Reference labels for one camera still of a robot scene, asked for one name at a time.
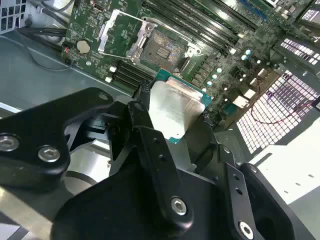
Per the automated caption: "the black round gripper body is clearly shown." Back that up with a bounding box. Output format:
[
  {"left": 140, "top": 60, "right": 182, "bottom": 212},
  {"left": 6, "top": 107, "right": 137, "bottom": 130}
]
[{"left": 49, "top": 116, "right": 241, "bottom": 240}]

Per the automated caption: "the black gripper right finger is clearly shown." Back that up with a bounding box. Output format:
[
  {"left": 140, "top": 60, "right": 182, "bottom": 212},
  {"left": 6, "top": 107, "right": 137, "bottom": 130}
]
[{"left": 184, "top": 112, "right": 317, "bottom": 240}]

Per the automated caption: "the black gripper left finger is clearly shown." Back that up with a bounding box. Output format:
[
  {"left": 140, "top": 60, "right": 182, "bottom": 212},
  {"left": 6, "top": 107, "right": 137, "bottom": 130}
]
[{"left": 0, "top": 80, "right": 195, "bottom": 232}]

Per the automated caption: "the silver CPU green edge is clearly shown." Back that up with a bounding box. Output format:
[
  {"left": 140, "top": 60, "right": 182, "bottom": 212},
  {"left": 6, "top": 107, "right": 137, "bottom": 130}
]
[{"left": 147, "top": 69, "right": 215, "bottom": 145}]

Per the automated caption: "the metal socket cover frame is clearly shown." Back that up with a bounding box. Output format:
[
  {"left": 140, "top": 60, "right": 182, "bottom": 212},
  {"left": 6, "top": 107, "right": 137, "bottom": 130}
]
[{"left": 97, "top": 9, "right": 157, "bottom": 63}]

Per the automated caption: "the metal wire locking lever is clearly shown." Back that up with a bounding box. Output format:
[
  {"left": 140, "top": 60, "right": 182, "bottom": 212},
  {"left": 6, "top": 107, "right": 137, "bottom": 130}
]
[{"left": 141, "top": 16, "right": 202, "bottom": 55}]

